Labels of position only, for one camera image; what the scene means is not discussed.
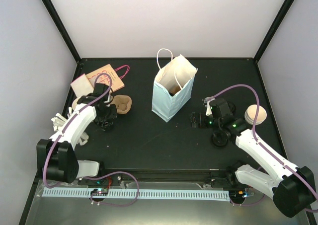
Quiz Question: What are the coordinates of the brown pulp cup carrier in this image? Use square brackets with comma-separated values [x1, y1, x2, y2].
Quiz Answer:
[170, 85, 182, 93]

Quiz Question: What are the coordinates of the light blue paper bag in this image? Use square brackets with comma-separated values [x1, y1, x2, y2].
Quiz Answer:
[152, 48, 198, 122]

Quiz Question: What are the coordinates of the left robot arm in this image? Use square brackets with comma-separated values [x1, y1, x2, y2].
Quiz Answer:
[36, 83, 117, 183]

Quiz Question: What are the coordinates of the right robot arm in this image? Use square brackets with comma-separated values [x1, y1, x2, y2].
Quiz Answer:
[190, 98, 317, 218]

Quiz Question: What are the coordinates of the white pink-edged napkin pack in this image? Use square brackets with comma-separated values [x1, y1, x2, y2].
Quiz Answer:
[71, 74, 93, 97]

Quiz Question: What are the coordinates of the left paper cup stack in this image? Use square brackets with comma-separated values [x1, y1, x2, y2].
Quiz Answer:
[72, 97, 80, 110]

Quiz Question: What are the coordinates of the paper cup stack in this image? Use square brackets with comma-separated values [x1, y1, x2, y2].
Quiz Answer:
[244, 104, 267, 125]
[72, 97, 80, 110]

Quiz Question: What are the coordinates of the brown Cakes paper bag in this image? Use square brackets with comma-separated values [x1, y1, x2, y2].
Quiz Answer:
[86, 64, 131, 91]

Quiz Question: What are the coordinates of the right paper cup stack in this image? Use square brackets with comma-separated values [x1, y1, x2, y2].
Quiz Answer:
[244, 104, 267, 125]

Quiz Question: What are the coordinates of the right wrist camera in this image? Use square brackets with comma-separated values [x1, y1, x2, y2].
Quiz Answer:
[203, 96, 215, 116]

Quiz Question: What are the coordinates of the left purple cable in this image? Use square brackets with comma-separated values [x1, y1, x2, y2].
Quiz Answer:
[42, 73, 114, 187]

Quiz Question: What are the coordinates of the purple cable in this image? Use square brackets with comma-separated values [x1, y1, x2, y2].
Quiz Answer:
[211, 83, 318, 213]
[42, 73, 114, 187]

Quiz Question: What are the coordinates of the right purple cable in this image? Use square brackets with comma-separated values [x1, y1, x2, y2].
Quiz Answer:
[211, 83, 318, 213]

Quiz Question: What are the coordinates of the light blue slotted cable duct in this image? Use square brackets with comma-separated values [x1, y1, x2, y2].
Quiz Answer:
[42, 187, 230, 202]

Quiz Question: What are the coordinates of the black left frame post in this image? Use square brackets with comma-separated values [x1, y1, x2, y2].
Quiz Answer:
[41, 0, 81, 63]

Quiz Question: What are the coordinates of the black frame post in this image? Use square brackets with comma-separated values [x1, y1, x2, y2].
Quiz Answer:
[253, 0, 295, 63]
[41, 0, 81, 63]

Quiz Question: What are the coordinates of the black right frame post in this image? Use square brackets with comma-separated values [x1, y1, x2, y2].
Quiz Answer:
[253, 0, 295, 63]

